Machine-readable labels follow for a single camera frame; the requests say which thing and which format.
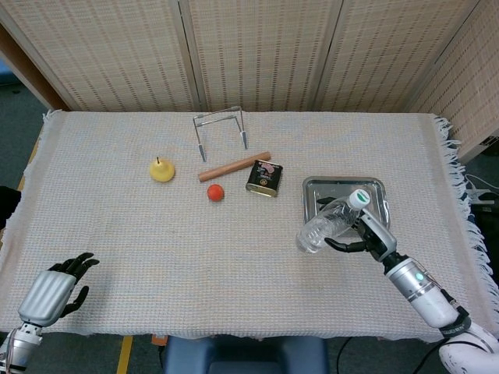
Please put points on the black luncheon meat can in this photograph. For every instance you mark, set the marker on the black luncheon meat can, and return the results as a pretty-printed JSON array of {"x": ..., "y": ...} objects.
[{"x": 264, "y": 178}]

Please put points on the wooden rolling pin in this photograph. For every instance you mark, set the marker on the wooden rolling pin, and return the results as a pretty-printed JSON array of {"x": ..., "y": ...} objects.
[{"x": 234, "y": 166}]

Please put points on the yellow pear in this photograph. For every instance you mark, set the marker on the yellow pear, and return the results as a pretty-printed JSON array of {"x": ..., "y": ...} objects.
[{"x": 161, "y": 170}]

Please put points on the black object at table edge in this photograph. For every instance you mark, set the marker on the black object at table edge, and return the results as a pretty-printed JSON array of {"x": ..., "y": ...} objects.
[{"x": 7, "y": 202}]

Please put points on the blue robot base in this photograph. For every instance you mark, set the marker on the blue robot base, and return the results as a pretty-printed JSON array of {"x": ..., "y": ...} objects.
[{"x": 243, "y": 356}]

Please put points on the woven fringed tablecloth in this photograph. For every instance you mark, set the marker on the woven fringed tablecloth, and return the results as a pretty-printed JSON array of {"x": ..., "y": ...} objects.
[{"x": 156, "y": 249}]

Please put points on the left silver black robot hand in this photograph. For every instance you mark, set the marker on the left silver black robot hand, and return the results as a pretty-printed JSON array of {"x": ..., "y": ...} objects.
[{"x": 48, "y": 297}]

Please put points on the clear plastic water bottle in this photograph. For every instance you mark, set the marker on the clear plastic water bottle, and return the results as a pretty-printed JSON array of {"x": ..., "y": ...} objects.
[{"x": 331, "y": 222}]

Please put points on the small orange ball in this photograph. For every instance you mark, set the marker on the small orange ball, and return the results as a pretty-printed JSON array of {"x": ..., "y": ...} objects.
[{"x": 215, "y": 192}]

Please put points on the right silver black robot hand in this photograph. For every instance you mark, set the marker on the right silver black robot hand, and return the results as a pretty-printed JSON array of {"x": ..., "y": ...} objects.
[{"x": 372, "y": 235}]

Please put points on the rectangular metal tray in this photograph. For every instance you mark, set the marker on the rectangular metal tray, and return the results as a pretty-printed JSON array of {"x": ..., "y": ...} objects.
[{"x": 345, "y": 195}]

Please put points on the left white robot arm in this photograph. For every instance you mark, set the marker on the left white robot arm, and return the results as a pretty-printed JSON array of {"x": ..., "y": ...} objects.
[{"x": 15, "y": 347}]

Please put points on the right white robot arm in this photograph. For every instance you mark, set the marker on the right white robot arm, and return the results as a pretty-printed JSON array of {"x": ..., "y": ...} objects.
[{"x": 432, "y": 298}]

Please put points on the woven folding screen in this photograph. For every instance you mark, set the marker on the woven folding screen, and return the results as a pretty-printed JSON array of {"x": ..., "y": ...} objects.
[{"x": 249, "y": 50}]

